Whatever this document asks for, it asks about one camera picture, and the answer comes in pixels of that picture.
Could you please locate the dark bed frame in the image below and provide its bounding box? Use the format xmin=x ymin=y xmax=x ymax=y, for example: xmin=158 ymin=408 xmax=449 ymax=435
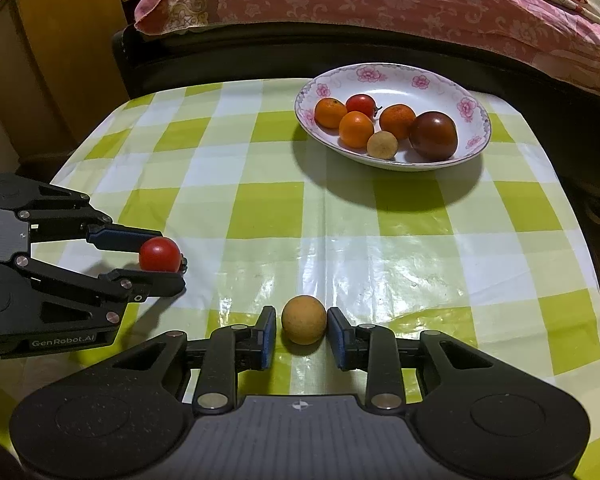
xmin=111 ymin=17 xmax=600 ymax=203

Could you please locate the green checked tablecloth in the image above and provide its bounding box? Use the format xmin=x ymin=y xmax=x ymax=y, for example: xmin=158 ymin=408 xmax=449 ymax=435
xmin=0 ymin=77 xmax=600 ymax=480

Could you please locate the large dark red tomato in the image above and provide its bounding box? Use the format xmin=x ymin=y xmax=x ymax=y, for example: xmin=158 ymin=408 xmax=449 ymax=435
xmin=408 ymin=111 xmax=458 ymax=161

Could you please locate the red cherry tomato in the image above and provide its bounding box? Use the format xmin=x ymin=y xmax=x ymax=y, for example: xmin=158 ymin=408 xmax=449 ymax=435
xmin=345 ymin=94 xmax=382 ymax=117
xmin=138 ymin=238 xmax=188 ymax=274

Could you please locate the bright orange mandarin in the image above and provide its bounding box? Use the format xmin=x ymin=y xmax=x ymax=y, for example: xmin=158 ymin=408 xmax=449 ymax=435
xmin=339 ymin=111 xmax=375 ymax=149

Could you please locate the deep orange mandarin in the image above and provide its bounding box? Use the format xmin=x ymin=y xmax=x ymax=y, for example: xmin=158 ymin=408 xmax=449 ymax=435
xmin=379 ymin=104 xmax=417 ymax=141

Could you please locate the wooden cabinet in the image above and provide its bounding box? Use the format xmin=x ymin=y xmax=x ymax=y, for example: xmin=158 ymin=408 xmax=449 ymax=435
xmin=0 ymin=0 xmax=177 ymax=173

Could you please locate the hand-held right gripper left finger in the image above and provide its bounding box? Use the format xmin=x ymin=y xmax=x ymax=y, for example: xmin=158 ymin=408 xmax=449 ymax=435
xmin=80 ymin=306 xmax=278 ymax=414

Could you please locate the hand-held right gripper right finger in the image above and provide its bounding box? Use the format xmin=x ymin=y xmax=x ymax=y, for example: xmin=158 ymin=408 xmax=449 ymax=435
xmin=326 ymin=306 xmax=526 ymax=414

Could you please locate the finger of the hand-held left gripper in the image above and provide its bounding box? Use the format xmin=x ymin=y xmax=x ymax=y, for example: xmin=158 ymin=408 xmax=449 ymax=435
xmin=20 ymin=182 xmax=165 ymax=253
xmin=12 ymin=255 xmax=187 ymax=323

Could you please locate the small orange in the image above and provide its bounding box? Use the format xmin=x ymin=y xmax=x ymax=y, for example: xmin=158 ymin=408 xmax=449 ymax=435
xmin=314 ymin=97 xmax=348 ymax=129

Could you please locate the tan longan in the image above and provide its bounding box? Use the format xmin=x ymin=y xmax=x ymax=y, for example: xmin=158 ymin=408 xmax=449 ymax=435
xmin=366 ymin=131 xmax=398 ymax=161
xmin=281 ymin=295 xmax=328 ymax=346

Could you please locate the white floral rimmed plate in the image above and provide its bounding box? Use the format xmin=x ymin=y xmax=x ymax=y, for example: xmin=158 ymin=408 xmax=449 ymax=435
xmin=294 ymin=63 xmax=492 ymax=172

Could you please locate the pink floral blanket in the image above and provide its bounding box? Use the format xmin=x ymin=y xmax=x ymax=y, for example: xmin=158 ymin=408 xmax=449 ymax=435
xmin=132 ymin=0 xmax=600 ymax=82

